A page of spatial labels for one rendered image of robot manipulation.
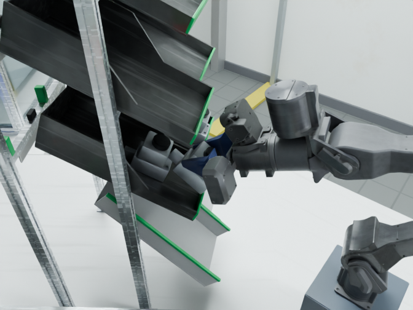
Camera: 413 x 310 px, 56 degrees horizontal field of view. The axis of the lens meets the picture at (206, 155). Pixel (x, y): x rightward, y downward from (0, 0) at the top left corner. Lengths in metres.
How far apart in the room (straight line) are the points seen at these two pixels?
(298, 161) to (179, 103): 0.20
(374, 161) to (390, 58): 2.45
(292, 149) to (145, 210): 0.34
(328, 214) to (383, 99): 2.02
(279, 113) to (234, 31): 2.99
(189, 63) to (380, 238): 0.43
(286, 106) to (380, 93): 2.59
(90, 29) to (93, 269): 0.69
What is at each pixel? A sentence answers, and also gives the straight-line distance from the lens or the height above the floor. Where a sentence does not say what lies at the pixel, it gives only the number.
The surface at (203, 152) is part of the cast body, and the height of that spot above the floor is 1.29.
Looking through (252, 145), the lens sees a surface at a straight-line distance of 0.56.
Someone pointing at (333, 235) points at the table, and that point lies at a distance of 1.11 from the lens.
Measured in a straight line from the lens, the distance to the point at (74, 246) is 1.09.
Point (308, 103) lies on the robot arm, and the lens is 0.52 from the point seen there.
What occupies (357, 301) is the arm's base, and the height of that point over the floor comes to 1.06.
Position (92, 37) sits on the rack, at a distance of 0.47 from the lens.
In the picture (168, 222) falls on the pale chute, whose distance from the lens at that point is 0.79.
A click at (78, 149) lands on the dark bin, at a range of 0.62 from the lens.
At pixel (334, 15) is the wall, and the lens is 3.01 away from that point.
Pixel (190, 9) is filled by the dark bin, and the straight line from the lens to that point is 0.52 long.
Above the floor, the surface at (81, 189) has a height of 0.86.
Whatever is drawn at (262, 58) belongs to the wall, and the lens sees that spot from 3.41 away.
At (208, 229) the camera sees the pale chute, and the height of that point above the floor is 1.01.
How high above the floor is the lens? 1.69
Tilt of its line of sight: 40 degrees down
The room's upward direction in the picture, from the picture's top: straight up
